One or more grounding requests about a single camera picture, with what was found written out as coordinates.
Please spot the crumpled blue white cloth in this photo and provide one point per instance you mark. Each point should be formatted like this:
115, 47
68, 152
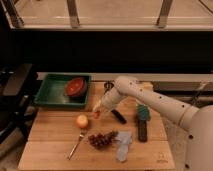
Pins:
123, 139

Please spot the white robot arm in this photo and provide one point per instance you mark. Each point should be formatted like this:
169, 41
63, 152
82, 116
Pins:
198, 122

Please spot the yellow apple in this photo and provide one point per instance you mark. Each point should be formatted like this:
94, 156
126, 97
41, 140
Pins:
82, 121

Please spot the green plastic tray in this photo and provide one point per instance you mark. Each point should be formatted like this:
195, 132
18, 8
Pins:
51, 93

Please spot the teal brush with dark handle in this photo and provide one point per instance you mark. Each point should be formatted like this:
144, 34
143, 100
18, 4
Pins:
143, 118

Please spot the black handled knife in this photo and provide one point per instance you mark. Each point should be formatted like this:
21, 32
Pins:
119, 116

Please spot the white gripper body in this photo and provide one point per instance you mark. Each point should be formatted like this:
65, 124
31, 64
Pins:
111, 99

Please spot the wooden cutting board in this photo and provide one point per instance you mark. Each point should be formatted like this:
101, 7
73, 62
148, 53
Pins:
72, 140

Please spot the red bowl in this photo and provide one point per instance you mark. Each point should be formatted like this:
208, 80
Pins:
76, 87

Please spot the bunch of dark grapes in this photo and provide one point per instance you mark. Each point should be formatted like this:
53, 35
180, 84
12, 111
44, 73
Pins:
101, 141

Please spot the orange red pepper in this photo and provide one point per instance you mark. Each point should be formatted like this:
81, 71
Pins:
96, 114

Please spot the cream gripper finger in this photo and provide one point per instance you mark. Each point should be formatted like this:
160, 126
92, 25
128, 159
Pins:
98, 107

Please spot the silver fork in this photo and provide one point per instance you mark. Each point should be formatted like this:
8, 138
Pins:
81, 136

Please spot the black chair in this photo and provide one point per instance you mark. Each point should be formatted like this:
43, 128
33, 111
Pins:
16, 94

